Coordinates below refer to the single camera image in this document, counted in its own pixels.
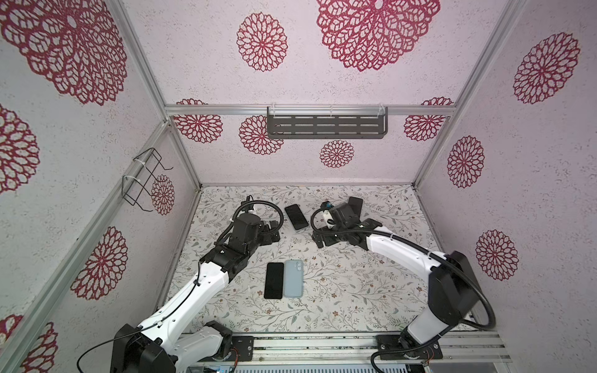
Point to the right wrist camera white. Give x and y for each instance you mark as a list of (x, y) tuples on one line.
[(326, 213)]

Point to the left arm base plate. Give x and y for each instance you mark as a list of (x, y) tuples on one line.
[(236, 348)]

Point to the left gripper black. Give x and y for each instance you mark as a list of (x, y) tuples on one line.
[(268, 238)]

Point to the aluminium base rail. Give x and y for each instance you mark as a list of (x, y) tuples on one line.
[(356, 348)]

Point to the dark metal wall shelf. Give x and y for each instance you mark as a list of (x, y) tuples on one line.
[(296, 125)]

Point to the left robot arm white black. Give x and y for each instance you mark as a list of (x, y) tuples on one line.
[(158, 344)]

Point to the light blue phone case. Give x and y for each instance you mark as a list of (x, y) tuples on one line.
[(293, 279)]

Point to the black wire wall basket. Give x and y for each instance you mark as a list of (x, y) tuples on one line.
[(150, 189)]

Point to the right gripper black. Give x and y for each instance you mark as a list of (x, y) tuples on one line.
[(326, 239)]

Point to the black phone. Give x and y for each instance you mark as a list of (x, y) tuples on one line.
[(357, 203), (274, 281), (296, 217)]

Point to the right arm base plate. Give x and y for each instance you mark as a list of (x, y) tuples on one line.
[(402, 347)]

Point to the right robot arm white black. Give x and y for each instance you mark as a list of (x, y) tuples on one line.
[(454, 294)]

